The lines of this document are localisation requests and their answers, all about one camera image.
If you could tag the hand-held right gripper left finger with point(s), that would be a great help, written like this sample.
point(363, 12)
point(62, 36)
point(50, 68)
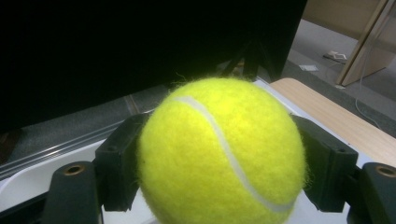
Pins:
point(116, 168)

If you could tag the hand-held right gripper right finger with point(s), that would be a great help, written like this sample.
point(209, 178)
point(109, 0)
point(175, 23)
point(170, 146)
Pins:
point(330, 168)

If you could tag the white plastic bin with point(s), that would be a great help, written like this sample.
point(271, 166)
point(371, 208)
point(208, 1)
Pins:
point(28, 183)

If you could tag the yellow tennis ball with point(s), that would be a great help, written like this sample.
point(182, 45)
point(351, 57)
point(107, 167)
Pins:
point(218, 155)

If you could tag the white paper sheet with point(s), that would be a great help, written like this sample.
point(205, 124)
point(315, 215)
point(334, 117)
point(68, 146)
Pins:
point(308, 67)

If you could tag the white power strip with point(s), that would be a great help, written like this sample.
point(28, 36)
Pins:
point(335, 56)

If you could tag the black screen panel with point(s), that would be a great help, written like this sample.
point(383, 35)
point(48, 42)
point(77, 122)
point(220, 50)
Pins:
point(124, 46)

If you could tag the beige wooden furniture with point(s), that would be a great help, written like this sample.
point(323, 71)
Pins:
point(367, 46)

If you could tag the black tripod stand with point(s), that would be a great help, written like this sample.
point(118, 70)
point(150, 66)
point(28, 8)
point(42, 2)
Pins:
point(250, 67)

